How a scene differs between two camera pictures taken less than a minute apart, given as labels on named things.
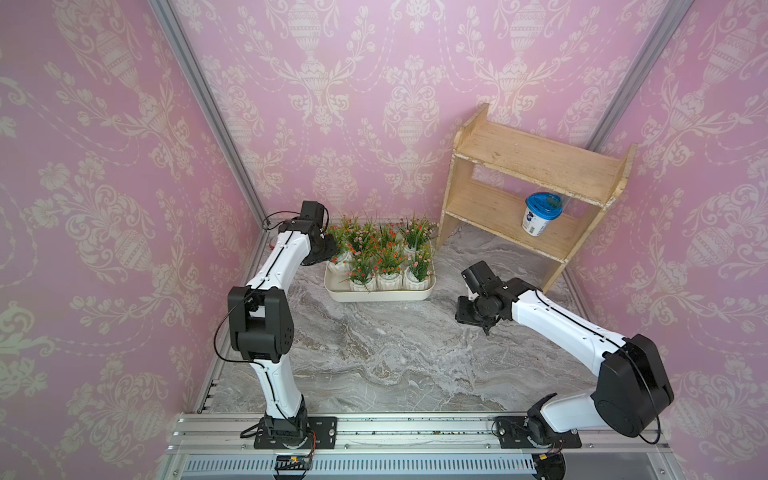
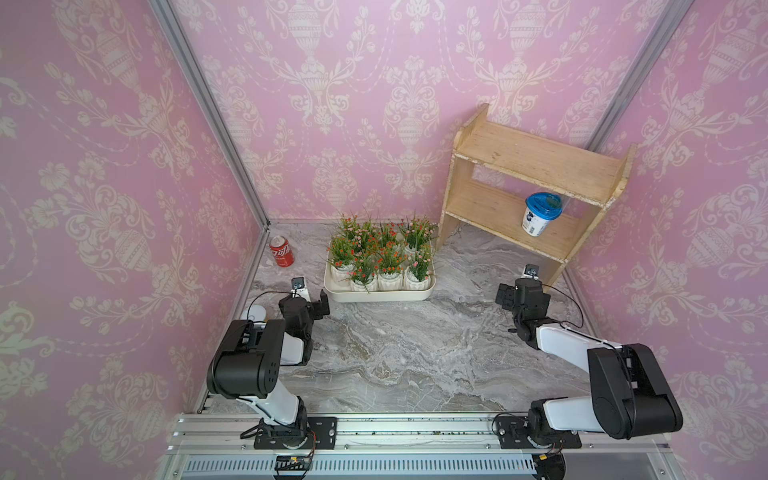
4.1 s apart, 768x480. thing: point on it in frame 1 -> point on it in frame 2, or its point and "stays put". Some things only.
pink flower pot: [418, 275] stays put
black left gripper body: [326, 250] -> [315, 312]
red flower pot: [388, 239] stays put
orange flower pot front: [389, 268] stays put
